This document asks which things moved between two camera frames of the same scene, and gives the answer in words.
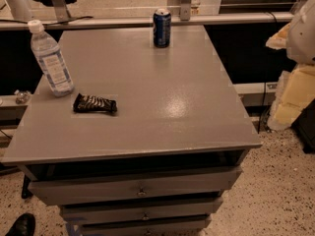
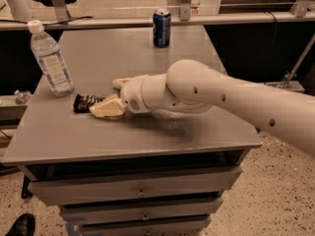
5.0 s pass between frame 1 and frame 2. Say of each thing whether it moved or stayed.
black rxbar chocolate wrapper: stayed
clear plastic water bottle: stayed
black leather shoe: stayed
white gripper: moved
